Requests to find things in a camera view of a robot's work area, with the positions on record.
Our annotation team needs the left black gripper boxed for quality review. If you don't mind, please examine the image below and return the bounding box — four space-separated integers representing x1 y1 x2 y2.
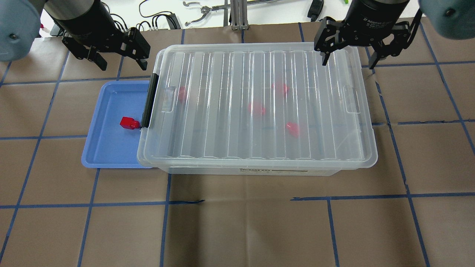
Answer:
62 28 151 71

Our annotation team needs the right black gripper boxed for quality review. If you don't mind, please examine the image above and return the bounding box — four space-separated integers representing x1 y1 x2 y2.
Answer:
314 16 413 70

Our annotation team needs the red block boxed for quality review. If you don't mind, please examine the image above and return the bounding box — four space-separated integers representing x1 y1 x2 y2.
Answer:
120 116 141 130
285 122 300 138
248 101 266 116
177 86 188 104
271 83 290 98

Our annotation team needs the clear plastic box lid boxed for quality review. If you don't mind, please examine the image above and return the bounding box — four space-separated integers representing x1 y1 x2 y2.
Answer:
137 42 378 176

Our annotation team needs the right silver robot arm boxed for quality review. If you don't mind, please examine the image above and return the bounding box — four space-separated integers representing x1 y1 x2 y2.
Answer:
314 0 475 69

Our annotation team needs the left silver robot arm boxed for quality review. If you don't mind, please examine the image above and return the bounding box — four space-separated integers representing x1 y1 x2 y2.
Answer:
0 0 151 71

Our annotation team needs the clear plastic storage box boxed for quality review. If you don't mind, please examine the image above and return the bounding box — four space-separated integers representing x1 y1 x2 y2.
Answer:
157 165 340 177

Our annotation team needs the blue plastic tray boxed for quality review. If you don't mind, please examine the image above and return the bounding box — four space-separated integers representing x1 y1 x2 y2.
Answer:
81 80 149 169

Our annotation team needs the metal reacher grabber tool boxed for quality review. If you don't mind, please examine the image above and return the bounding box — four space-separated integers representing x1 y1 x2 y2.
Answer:
183 0 275 26

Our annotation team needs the black cable bundle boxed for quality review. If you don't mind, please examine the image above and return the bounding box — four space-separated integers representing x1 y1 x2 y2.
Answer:
100 0 182 32

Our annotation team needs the black box latch handle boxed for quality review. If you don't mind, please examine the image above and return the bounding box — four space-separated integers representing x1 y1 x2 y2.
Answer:
141 73 159 128

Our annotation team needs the aluminium frame post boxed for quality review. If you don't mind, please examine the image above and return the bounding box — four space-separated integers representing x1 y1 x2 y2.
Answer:
230 0 248 30

